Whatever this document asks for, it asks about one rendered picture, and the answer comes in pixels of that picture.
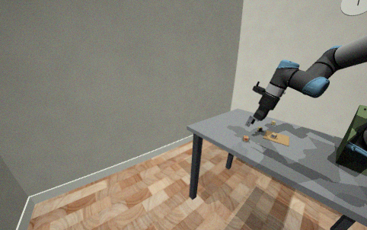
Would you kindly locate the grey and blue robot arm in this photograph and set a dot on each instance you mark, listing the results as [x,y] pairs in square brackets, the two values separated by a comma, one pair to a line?
[314,82]

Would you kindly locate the tan flat mat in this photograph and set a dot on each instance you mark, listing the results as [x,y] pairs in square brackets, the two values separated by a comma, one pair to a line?
[281,139]

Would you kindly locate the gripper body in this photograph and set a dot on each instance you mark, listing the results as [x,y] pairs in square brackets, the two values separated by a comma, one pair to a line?
[268,101]

